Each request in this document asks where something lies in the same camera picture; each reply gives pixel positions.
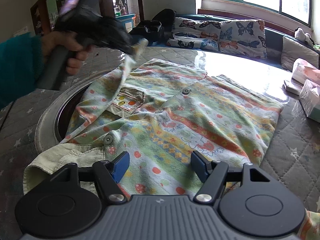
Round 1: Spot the teal sleeve forearm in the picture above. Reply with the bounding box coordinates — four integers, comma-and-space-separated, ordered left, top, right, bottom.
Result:
0, 33, 44, 108

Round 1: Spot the pink tissue pack upper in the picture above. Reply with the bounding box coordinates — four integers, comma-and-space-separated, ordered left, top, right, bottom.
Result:
292, 58, 320, 85

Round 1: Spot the small flat box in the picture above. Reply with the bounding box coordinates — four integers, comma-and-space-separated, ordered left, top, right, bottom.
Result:
284, 80, 302, 96

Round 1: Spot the butterfly cushion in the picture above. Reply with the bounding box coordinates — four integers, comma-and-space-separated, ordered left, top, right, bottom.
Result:
219, 20, 267, 60
167, 17, 221, 51

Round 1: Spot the butterfly cushion right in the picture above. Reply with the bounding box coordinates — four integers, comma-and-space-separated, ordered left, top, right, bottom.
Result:
219, 20, 267, 60

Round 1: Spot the grey cushion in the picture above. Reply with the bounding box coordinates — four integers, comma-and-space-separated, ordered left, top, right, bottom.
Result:
280, 37, 319, 72

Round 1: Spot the round induction cooktop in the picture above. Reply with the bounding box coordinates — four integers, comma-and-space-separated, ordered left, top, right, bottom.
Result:
35, 69, 112, 153

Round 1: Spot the black bag on sofa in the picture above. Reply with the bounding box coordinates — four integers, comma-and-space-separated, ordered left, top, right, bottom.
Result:
129, 9, 176, 46

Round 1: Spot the butterfly cushion left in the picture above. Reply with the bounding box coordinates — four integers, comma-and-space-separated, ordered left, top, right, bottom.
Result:
167, 17, 221, 51

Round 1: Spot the white plush toy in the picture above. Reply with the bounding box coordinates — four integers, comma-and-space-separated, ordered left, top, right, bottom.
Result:
295, 28, 315, 47

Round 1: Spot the blue cabinet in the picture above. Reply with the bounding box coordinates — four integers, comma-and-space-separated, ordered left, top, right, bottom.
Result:
116, 14, 136, 33

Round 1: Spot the blue sofa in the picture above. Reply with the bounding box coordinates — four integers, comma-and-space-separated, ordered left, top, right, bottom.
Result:
176, 14, 319, 68

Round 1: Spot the pink green tissue pack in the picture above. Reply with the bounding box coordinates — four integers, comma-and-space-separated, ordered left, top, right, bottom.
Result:
299, 80, 320, 123

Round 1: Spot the person's left hand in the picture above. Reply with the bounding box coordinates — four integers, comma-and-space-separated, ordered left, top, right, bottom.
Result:
41, 31, 94, 75

